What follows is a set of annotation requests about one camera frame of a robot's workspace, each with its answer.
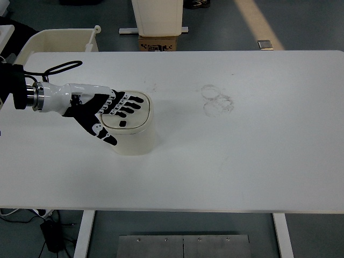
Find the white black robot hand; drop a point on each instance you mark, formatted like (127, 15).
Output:
(80, 99)

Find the small cream trash bin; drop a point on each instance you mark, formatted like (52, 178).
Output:
(134, 139)

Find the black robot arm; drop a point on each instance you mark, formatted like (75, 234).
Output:
(13, 83)

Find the tall white plastic bin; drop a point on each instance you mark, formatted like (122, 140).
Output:
(157, 16)

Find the large cream plastic crate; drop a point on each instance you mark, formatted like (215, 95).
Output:
(53, 40)

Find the grey table foot bar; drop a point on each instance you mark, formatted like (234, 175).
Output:
(126, 30)

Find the brown cardboard box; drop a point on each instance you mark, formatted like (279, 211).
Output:
(157, 44)

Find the white box-shaped device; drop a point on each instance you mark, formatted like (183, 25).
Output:
(4, 35)

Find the white power strip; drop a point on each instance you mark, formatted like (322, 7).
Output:
(44, 212)

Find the white table leg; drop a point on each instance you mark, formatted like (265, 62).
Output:
(84, 233)
(283, 236)

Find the black power adapter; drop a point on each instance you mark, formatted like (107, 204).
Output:
(52, 236)

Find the person's shoe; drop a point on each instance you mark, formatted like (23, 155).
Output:
(197, 3)

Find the grey metal plate with screws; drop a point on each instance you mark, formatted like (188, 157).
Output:
(182, 247)

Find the small metal floor plate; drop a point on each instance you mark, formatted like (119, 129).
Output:
(264, 44)

